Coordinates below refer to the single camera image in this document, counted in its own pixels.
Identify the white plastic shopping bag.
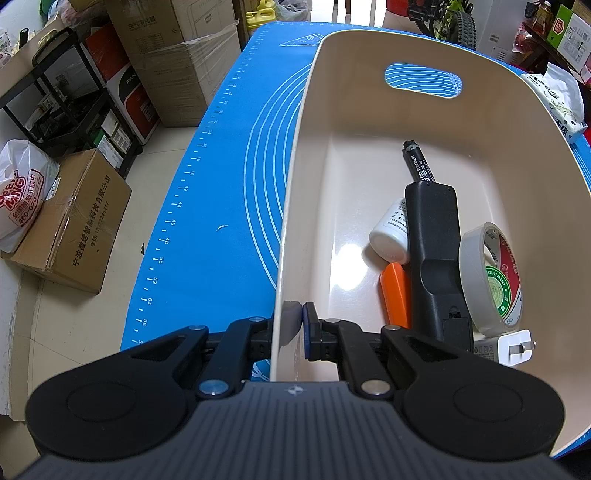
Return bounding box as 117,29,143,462
0,138,61,253

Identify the white tape roll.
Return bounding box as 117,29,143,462
458,222,525,338

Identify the beige plastic basket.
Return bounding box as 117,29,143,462
270,30,591,460

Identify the yellow oil jug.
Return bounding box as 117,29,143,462
245,0,278,31

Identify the white wall charger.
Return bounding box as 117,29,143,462
472,329,537,368

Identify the flat brown cardboard box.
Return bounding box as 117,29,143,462
2,148,133,295

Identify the black remote control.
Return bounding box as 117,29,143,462
404,181,475,354

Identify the green and white carton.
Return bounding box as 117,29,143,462
551,4,591,78

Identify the black marker pen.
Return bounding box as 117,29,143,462
403,140,437,184

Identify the blue silicone mat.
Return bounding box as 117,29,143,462
120,21,591,462

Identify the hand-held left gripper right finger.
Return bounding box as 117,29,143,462
302,301,465,398

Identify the toy buggy with tyre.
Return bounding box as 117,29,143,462
406,0,477,49

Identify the orange plastic tool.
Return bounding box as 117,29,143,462
380,261,413,330

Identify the translucent plastic bag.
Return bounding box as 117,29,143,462
274,0,311,22

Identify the black metal rack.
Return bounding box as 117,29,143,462
0,28,144,179

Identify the patterned tissue pack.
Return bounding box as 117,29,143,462
524,62,588,145

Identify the red and white appliance box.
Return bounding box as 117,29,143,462
85,23,161,145

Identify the white cabinet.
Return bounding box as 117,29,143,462
475,0,527,65

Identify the white plastic bottle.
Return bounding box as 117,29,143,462
368,198,412,265

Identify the large taped cardboard box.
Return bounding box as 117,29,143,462
108,0,243,128

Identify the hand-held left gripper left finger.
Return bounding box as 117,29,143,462
121,316,276,400

